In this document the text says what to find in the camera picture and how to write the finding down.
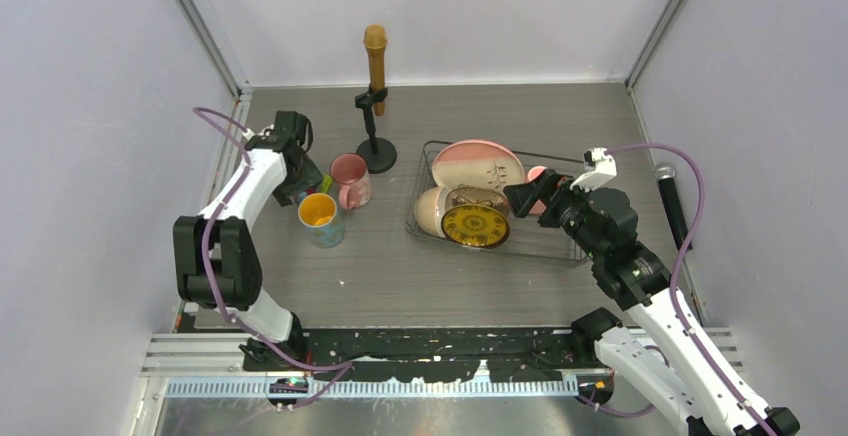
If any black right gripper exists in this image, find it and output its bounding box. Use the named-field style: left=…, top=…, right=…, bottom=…
left=503, top=167, right=605, bottom=261

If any lime green toy brick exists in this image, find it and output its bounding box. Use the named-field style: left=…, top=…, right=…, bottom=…
left=318, top=174, right=333, bottom=194

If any pink patterned mug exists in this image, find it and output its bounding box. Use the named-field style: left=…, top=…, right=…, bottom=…
left=330, top=153, right=373, bottom=210

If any plain pink mug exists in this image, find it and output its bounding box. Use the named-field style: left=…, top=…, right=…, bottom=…
left=525, top=166, right=547, bottom=216

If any black handheld microphone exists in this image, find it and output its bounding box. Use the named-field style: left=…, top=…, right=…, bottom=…
left=654, top=163, right=688, bottom=249

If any yellow black patterned plate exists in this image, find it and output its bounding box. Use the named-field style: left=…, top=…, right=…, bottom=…
left=441, top=203, right=511, bottom=249

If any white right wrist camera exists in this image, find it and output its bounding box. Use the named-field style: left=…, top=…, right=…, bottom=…
left=570, top=147, right=618, bottom=192

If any black wire dish rack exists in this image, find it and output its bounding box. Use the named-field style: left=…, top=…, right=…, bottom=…
left=405, top=140, right=589, bottom=266

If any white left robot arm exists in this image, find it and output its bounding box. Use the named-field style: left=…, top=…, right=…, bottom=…
left=173, top=111, right=323, bottom=370

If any beige ceramic bowl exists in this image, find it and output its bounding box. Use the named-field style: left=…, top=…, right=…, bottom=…
left=414, top=186, right=450, bottom=239

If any blue mug yellow inside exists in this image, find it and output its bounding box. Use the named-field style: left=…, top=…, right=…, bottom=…
left=297, top=193, right=345, bottom=248

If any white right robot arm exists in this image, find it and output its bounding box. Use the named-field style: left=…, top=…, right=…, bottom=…
left=504, top=169, right=800, bottom=435

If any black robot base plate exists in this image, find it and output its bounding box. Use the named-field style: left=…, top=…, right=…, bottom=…
left=306, top=327, right=611, bottom=383

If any brown glass bowl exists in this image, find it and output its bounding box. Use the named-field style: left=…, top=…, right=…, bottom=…
left=445, top=186, right=511, bottom=217

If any pink beige leaf plate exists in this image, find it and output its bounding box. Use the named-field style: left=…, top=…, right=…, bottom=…
left=431, top=139, right=525, bottom=192

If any black microphone stand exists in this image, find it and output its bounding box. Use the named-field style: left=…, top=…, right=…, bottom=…
left=354, top=87, right=397, bottom=174

